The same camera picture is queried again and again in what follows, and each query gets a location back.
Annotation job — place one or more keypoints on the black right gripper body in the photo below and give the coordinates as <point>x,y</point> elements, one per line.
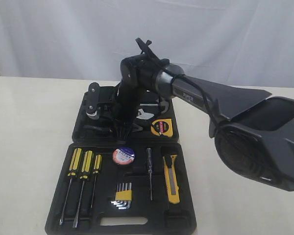
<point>123,115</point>

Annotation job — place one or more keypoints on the black electrical tape roll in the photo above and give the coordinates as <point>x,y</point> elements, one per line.
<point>123,156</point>

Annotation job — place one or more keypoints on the yellow tape measure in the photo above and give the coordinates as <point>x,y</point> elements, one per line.
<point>162,127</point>

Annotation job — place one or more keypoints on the yellow utility knife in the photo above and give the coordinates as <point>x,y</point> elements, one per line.
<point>170,179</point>

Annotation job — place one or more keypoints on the black plastic tool case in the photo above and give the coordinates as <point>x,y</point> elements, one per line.
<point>156,217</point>

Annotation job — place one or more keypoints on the pliers black orange handles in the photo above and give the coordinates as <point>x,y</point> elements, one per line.
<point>108,130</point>

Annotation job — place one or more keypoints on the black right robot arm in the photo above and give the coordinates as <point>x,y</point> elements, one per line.
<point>253,130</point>

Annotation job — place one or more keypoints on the silver adjustable wrench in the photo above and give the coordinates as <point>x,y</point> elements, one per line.
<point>143,118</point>

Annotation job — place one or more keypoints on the clear voltage tester screwdriver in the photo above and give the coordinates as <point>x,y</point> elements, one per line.
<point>149,169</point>

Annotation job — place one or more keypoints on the small yellow black screwdriver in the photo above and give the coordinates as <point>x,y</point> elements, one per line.
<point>96,171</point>

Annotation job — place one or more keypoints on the middle yellow black screwdriver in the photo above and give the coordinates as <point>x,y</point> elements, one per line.
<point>85,173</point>

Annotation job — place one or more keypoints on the large yellow black screwdriver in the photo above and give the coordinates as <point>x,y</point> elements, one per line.
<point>72,173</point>

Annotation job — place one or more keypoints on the hex key set yellow holder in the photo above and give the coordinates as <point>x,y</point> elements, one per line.
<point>123,196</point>

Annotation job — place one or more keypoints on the white backdrop curtain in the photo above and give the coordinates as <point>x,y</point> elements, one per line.
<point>234,42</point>

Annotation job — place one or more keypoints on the claw hammer black handle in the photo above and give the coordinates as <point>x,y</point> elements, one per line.
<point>160,103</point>

